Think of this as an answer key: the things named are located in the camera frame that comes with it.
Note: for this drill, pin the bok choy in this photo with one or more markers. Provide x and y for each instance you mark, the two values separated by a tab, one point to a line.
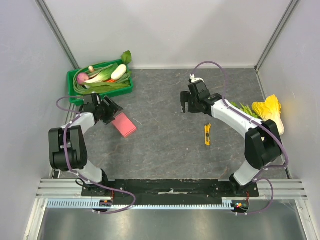
103	75

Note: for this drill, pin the green celery stalk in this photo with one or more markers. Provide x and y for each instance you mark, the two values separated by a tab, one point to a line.
246	109

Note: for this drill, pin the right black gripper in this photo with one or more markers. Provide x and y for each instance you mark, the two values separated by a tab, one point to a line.
189	101

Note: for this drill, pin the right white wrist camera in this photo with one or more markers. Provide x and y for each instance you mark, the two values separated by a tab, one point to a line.
193	79

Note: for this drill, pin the yellow utility knife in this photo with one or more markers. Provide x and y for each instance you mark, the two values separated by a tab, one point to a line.
207	130

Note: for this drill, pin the aluminium rail frame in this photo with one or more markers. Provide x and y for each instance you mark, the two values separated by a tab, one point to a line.
284	189

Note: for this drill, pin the green leafy vegetable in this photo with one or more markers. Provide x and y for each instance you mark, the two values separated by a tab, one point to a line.
123	82

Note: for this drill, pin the brown mushroom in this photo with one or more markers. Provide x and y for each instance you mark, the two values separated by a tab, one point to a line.
91	69

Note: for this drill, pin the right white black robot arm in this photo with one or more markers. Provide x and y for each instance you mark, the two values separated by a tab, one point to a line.
263	143

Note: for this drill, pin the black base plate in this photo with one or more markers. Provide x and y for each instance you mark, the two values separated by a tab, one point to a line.
182	191

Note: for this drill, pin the green long beans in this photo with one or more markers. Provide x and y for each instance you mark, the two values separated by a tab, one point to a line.
81	89

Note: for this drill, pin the yellow napa cabbage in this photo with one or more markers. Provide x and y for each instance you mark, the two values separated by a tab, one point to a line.
270	109

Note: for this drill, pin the pink express box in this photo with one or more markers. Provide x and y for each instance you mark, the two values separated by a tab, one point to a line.
124	125

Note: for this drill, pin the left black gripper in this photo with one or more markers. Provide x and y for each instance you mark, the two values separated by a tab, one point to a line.
113	108

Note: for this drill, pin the purple turnip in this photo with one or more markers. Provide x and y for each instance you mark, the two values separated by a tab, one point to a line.
82	78

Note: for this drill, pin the white radish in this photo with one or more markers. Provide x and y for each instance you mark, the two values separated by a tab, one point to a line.
119	72

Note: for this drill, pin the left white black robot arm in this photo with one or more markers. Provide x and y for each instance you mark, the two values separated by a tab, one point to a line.
67	147

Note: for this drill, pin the green plastic crate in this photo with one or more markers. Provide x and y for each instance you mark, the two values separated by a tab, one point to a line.
77	98

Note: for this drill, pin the grey cable duct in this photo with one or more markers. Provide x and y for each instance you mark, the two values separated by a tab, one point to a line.
56	203

